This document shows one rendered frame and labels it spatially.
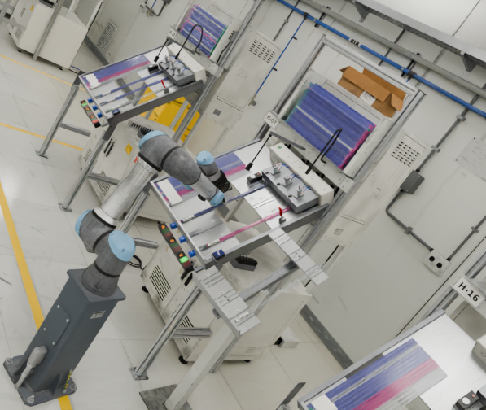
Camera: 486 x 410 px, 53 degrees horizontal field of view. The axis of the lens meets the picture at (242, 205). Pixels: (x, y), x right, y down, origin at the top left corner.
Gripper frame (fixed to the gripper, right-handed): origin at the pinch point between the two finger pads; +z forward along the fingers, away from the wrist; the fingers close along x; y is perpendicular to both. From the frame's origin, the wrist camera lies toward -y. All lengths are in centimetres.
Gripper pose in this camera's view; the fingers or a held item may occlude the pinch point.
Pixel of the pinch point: (223, 202)
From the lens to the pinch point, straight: 255.1
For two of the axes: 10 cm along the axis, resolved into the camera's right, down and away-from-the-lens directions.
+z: 2.9, 5.9, 7.5
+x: -5.0, -5.8, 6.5
